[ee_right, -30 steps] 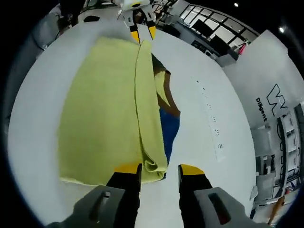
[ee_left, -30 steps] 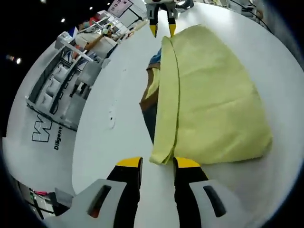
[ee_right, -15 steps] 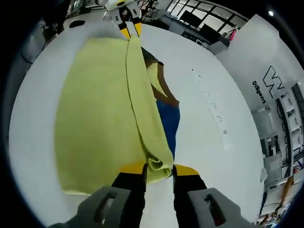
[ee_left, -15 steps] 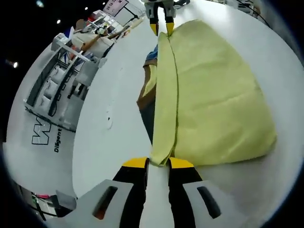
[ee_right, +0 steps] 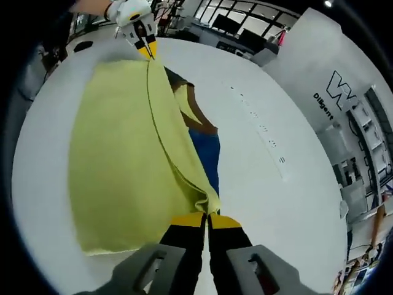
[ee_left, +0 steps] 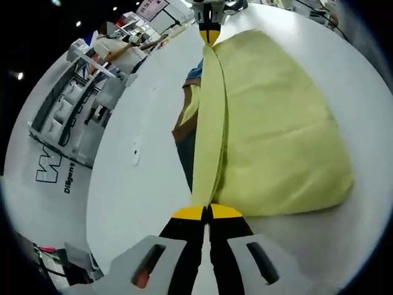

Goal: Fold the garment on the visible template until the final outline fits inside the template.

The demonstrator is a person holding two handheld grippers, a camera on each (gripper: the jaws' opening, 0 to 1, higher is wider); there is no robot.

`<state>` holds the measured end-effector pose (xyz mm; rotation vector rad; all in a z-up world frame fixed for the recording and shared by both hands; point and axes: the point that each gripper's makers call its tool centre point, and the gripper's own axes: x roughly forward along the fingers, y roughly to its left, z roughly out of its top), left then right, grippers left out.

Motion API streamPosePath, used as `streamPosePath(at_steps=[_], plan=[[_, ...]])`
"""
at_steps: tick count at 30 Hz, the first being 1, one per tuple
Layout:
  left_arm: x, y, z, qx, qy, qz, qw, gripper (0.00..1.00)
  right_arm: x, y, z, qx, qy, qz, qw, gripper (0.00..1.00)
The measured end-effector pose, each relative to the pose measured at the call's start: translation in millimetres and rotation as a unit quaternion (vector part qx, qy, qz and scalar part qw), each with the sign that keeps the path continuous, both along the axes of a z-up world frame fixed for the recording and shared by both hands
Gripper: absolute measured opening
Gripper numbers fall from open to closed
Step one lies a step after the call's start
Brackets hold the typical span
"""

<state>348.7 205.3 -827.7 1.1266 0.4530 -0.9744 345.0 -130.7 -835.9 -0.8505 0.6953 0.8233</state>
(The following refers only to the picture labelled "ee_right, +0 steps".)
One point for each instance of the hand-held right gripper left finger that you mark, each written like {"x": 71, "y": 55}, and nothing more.
{"x": 184, "y": 242}

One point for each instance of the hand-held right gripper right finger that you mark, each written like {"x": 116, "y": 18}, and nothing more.
{"x": 227, "y": 246}

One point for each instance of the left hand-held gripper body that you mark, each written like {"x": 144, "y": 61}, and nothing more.
{"x": 132, "y": 10}

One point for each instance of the yellow blue grey garment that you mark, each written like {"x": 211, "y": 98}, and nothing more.
{"x": 122, "y": 153}

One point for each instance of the black oval object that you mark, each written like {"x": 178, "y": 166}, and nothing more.
{"x": 83, "y": 46}

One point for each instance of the small black monitor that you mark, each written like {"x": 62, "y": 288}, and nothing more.
{"x": 227, "y": 24}
{"x": 252, "y": 35}

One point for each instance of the white office chair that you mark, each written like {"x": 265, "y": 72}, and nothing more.
{"x": 264, "y": 53}

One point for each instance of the white crumpled cloth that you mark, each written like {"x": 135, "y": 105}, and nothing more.
{"x": 344, "y": 210}

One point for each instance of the pink and grey hanging bag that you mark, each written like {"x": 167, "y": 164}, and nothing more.
{"x": 282, "y": 37}

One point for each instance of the grey metal shelf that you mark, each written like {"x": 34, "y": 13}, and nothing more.
{"x": 371, "y": 138}

